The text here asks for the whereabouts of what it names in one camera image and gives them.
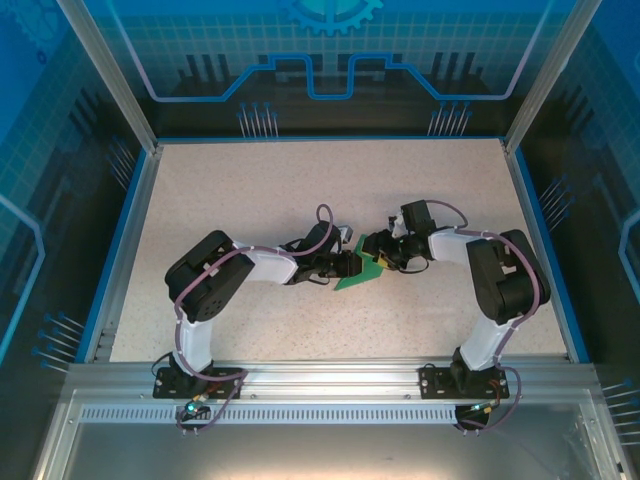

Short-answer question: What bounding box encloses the green paper sheet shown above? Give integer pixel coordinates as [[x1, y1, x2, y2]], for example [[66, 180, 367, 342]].
[[333, 233, 386, 292]]

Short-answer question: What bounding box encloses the grey metal sheet tray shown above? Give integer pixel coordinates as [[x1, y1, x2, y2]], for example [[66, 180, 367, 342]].
[[32, 388, 634, 480]]

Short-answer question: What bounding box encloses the aluminium mounting beam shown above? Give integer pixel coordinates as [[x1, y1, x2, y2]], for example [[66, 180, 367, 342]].
[[67, 358, 601, 401]]

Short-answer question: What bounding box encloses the blue circuit print side panel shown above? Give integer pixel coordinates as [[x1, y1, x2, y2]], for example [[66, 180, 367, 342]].
[[0, 0, 151, 480], [509, 0, 640, 480]]

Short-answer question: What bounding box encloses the blue circuit print wide panel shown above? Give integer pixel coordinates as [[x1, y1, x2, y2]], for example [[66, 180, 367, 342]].
[[84, 0, 566, 139]]

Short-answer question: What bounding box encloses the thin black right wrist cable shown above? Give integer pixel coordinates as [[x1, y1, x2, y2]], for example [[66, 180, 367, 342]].
[[398, 257, 432, 276]]

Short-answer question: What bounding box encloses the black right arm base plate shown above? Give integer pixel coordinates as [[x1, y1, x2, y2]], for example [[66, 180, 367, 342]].
[[418, 364, 507, 400]]

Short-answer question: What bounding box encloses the slotted metal cable duct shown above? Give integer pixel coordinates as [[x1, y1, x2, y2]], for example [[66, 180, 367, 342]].
[[79, 405, 506, 426]]

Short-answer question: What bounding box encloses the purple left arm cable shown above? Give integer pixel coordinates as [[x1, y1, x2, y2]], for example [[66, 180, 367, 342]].
[[172, 202, 336, 437]]

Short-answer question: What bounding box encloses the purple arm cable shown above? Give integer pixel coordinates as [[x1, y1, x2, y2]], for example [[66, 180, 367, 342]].
[[429, 198, 551, 436], [172, 202, 336, 437]]

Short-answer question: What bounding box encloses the cable plug with green light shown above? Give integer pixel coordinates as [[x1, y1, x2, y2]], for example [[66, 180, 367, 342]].
[[182, 397, 211, 421], [467, 399, 501, 419]]

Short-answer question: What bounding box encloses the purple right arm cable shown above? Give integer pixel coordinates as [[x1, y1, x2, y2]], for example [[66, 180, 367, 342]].
[[429, 198, 551, 436]]

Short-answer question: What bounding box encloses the aluminium side rail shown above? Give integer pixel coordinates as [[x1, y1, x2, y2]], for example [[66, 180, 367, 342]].
[[91, 142, 165, 364]]

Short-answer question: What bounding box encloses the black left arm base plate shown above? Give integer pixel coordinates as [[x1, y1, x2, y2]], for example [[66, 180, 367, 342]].
[[153, 366, 245, 400]]

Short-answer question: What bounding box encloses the aluminium frame post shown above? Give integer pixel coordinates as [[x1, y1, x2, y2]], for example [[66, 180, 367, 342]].
[[57, 0, 164, 154], [501, 0, 594, 156]]

